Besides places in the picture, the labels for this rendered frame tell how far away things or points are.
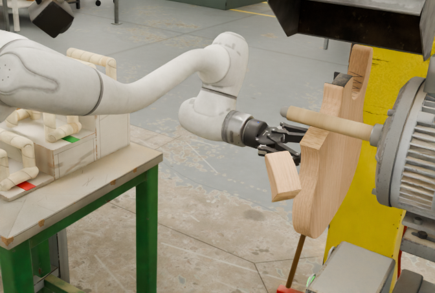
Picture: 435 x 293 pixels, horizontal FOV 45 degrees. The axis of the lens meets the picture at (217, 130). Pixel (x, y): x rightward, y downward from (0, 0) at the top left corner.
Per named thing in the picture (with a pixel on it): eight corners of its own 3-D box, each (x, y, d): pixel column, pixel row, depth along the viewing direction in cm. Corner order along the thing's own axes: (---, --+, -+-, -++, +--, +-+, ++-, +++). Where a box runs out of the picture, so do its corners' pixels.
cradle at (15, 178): (41, 176, 142) (41, 165, 141) (6, 192, 133) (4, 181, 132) (33, 172, 144) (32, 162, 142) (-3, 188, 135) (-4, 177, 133)
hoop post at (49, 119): (59, 140, 146) (57, 108, 142) (50, 143, 143) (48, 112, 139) (51, 137, 147) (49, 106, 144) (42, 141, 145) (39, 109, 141)
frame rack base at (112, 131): (131, 143, 168) (130, 93, 161) (97, 160, 156) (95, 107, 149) (70, 123, 180) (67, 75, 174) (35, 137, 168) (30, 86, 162)
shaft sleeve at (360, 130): (369, 145, 103) (374, 136, 105) (371, 131, 101) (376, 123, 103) (286, 123, 111) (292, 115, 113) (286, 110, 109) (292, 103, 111)
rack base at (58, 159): (98, 160, 156) (97, 131, 153) (55, 180, 143) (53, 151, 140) (35, 136, 169) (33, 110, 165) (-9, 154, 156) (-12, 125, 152)
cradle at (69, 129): (84, 131, 151) (83, 121, 150) (53, 143, 142) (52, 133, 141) (76, 128, 153) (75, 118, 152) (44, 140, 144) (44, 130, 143)
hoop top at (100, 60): (118, 67, 158) (118, 57, 157) (111, 69, 156) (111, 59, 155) (72, 55, 168) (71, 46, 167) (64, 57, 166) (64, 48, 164)
